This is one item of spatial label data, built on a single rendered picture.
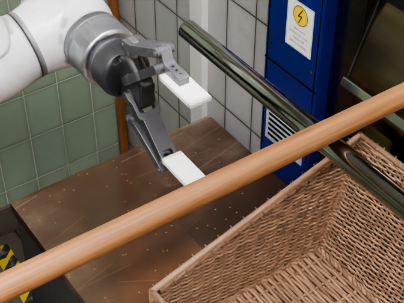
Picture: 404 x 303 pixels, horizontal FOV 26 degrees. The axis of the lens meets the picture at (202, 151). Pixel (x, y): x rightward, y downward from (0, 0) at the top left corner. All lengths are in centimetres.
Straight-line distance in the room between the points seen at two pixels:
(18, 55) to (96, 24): 11
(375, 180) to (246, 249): 58
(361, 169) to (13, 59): 49
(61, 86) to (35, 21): 121
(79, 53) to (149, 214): 32
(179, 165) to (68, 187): 80
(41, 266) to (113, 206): 95
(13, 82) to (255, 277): 67
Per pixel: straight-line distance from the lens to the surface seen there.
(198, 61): 206
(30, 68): 124
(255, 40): 186
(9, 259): 258
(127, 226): 95
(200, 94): 103
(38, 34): 123
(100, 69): 117
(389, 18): 155
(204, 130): 203
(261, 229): 158
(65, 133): 254
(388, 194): 105
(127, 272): 173
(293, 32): 168
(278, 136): 185
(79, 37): 120
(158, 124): 116
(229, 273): 160
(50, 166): 258
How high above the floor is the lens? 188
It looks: 41 degrees down
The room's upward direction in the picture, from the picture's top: straight up
